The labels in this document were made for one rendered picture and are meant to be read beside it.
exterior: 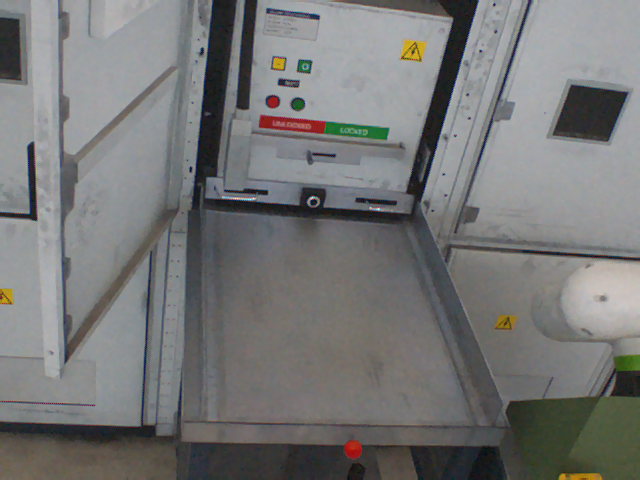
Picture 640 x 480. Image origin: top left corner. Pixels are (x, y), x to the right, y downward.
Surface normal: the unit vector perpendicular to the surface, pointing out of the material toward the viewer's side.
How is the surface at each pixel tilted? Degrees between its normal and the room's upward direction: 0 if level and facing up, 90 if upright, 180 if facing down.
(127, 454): 0
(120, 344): 90
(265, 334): 0
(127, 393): 90
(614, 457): 90
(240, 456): 0
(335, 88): 90
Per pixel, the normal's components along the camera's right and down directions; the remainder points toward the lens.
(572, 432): -0.98, -0.08
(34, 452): 0.17, -0.81
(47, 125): -0.20, 0.53
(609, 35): 0.12, 0.58
